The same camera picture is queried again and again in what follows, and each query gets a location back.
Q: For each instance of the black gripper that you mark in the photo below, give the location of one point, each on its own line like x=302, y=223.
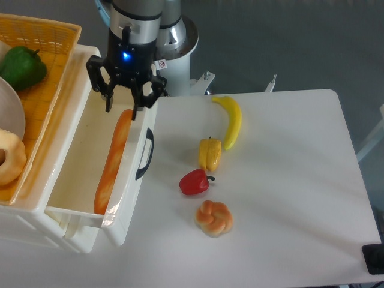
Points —
x=128, y=65

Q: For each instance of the long orange bread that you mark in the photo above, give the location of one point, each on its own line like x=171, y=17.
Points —
x=113, y=160

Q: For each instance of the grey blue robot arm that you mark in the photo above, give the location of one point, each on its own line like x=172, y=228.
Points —
x=134, y=42

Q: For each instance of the upper white drawer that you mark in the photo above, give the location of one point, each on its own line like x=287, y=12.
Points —
x=83, y=166

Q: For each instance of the round knotted bread roll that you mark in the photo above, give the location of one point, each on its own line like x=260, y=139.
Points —
x=214, y=218

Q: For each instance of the white drawer cabinet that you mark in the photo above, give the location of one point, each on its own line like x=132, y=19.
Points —
x=30, y=216

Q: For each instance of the yellow plastic basket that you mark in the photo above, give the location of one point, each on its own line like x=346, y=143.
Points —
x=56, y=42

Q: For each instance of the yellow bell pepper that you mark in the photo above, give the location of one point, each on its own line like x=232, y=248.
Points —
x=209, y=154

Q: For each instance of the red bell pepper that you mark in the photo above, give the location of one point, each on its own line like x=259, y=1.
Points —
x=195, y=182

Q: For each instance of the green bell pepper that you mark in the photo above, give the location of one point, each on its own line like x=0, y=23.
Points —
x=22, y=68

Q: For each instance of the beige plate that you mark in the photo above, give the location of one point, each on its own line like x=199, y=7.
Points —
x=12, y=112

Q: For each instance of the yellow banana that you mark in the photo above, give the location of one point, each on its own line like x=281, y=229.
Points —
x=234, y=113

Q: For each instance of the pale food in basket corner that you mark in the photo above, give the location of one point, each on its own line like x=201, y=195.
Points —
x=4, y=49

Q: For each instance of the white object at right edge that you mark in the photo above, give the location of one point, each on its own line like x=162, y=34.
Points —
x=373, y=138

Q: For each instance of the black device at table edge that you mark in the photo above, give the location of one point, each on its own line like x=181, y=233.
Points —
x=373, y=256

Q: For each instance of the black drawer handle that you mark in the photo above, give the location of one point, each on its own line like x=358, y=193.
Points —
x=147, y=154

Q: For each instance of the white bracket with bolt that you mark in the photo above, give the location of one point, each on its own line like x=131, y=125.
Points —
x=201, y=85

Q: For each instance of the ring doughnut bread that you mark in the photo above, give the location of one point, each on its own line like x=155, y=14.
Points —
x=15, y=156

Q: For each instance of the white bracket right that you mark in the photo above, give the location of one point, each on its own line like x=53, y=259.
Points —
x=271, y=85

